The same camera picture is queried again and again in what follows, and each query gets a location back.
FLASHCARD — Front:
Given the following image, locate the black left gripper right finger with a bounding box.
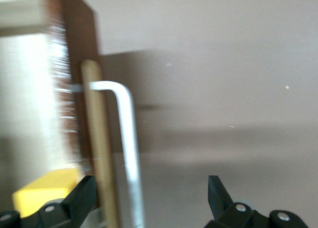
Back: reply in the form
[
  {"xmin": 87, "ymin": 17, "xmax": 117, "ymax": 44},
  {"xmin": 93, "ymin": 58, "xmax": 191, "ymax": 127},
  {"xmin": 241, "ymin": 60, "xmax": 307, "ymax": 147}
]
[{"xmin": 206, "ymin": 175, "xmax": 309, "ymax": 228}]

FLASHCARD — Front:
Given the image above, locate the wooden drawer with metal handle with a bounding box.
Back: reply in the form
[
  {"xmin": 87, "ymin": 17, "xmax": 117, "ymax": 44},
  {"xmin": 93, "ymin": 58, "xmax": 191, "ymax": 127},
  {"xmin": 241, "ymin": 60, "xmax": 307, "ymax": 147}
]
[{"xmin": 0, "ymin": 0, "xmax": 146, "ymax": 228}]

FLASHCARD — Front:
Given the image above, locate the yellow block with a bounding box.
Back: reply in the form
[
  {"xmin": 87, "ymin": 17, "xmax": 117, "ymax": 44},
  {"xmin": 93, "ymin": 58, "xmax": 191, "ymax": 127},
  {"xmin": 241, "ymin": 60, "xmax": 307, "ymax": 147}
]
[{"xmin": 12, "ymin": 168, "xmax": 81, "ymax": 219}]

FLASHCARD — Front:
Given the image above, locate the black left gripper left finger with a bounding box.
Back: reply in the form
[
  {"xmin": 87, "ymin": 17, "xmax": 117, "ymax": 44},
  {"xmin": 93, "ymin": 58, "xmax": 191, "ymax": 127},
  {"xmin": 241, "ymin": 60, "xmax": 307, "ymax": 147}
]
[{"xmin": 0, "ymin": 175, "xmax": 97, "ymax": 228}]

